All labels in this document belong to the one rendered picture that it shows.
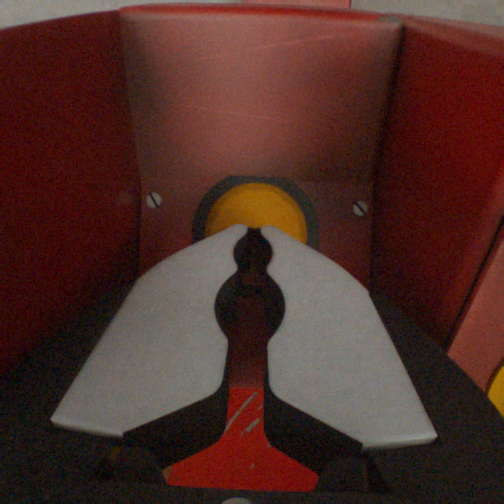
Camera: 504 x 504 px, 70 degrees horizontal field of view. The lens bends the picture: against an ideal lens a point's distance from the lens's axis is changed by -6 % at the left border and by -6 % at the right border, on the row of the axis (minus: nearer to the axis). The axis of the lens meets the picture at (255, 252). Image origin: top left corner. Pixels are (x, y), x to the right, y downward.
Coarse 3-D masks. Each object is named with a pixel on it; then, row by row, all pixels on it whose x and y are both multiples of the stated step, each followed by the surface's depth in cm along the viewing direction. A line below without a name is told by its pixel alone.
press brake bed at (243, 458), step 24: (240, 408) 36; (240, 432) 34; (192, 456) 33; (216, 456) 33; (240, 456) 32; (264, 456) 32; (168, 480) 31; (192, 480) 31; (216, 480) 31; (240, 480) 31; (264, 480) 31; (288, 480) 30; (312, 480) 30
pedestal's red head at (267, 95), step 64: (0, 64) 6; (64, 64) 8; (128, 64) 12; (192, 64) 12; (256, 64) 12; (320, 64) 12; (384, 64) 12; (448, 64) 9; (0, 128) 6; (64, 128) 8; (128, 128) 13; (192, 128) 13; (256, 128) 13; (320, 128) 13; (384, 128) 13; (448, 128) 9; (0, 192) 6; (64, 192) 9; (128, 192) 13; (192, 192) 14; (320, 192) 14; (384, 192) 13; (448, 192) 9; (0, 256) 6; (64, 256) 9; (128, 256) 13; (384, 256) 13; (448, 256) 9; (0, 320) 6; (64, 320) 9; (256, 320) 14; (448, 320) 9; (256, 384) 14
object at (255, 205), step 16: (240, 192) 14; (256, 192) 14; (272, 192) 14; (224, 208) 14; (240, 208) 14; (256, 208) 14; (272, 208) 14; (288, 208) 14; (208, 224) 14; (224, 224) 14; (256, 224) 14; (272, 224) 14; (288, 224) 14; (304, 224) 14; (304, 240) 14
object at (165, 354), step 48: (240, 240) 11; (144, 288) 9; (192, 288) 9; (144, 336) 8; (192, 336) 8; (96, 384) 6; (144, 384) 6; (192, 384) 7; (96, 432) 6; (144, 432) 6; (192, 432) 7
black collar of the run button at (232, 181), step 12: (228, 180) 14; (240, 180) 14; (252, 180) 14; (264, 180) 14; (276, 180) 14; (288, 180) 14; (216, 192) 14; (288, 192) 14; (300, 192) 14; (204, 204) 14; (300, 204) 14; (312, 204) 14; (204, 216) 14; (312, 216) 14; (192, 228) 14; (204, 228) 14; (312, 228) 14; (192, 240) 14; (312, 240) 14; (240, 288) 14; (252, 288) 14; (264, 288) 14
